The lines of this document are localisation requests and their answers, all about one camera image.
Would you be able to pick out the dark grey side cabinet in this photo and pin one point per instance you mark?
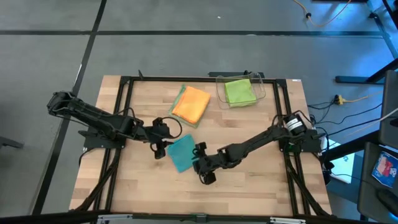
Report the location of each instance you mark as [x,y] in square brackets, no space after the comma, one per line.
[388,93]

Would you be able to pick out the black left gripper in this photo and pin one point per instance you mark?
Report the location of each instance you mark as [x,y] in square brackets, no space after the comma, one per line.
[160,133]

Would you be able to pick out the clear plastic tray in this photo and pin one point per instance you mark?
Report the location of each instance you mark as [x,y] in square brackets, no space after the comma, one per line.
[259,87]

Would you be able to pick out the dark furniture foot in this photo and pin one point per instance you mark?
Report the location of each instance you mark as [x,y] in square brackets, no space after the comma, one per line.
[9,143]

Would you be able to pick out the pale green towel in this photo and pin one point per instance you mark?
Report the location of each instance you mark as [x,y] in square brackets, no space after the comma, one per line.
[175,102]

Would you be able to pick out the white paper sheet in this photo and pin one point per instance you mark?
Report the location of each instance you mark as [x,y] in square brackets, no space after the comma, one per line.
[345,165]

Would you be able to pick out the orange microfiber towel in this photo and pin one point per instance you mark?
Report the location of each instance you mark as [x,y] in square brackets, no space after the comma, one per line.
[191,104]

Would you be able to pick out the lime green microfiber towel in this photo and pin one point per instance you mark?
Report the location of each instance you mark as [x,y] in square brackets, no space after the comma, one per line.
[240,92]

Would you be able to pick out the black crossbar with silver brackets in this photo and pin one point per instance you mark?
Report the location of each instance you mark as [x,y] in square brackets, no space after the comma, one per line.
[62,217]

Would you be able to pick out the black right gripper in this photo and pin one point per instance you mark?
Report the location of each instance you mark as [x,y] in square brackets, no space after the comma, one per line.
[206,161]

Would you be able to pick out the black table-level camera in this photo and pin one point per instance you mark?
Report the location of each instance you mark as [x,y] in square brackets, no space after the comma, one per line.
[200,218]

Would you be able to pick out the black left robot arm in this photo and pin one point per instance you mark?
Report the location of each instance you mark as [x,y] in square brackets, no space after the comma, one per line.
[99,119]

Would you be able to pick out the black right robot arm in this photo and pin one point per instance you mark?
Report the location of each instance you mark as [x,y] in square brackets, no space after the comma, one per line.
[267,140]

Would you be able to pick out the teal microfiber towel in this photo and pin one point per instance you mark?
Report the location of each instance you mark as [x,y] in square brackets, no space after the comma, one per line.
[182,152]

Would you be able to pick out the black desk leg frame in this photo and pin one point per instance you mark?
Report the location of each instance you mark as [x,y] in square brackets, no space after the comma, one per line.
[351,79]

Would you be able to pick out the black metal table frame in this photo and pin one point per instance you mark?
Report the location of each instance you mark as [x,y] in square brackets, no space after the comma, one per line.
[202,79]

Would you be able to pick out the blue printed package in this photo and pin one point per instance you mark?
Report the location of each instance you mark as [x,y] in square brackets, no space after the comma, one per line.
[385,169]

